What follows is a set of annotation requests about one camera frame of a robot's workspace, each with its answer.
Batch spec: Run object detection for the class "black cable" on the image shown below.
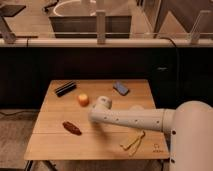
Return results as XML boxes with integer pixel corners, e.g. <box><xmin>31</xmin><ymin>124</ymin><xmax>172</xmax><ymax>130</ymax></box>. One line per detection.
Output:
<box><xmin>161</xmin><ymin>36</ymin><xmax>182</xmax><ymax>109</ymax></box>

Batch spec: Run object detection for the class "blue rectangular sponge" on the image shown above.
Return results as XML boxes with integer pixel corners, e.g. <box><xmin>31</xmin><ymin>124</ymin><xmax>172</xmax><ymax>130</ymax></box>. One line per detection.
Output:
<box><xmin>113</xmin><ymin>82</ymin><xmax>129</xmax><ymax>96</ymax></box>

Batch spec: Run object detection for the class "orange apple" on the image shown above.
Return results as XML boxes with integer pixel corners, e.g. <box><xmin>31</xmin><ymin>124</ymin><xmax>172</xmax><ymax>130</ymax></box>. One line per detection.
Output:
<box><xmin>77</xmin><ymin>94</ymin><xmax>89</xmax><ymax>107</ymax></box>

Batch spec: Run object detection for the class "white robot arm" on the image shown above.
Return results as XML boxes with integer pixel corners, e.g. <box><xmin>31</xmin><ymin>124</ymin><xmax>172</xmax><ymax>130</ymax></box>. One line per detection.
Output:
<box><xmin>89</xmin><ymin>96</ymin><xmax>213</xmax><ymax>171</ymax></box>

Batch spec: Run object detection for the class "wooden folding table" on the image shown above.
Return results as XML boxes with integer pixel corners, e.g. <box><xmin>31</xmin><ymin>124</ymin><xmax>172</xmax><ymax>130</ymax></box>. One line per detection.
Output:
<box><xmin>23</xmin><ymin>79</ymin><xmax>171</xmax><ymax>171</ymax></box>

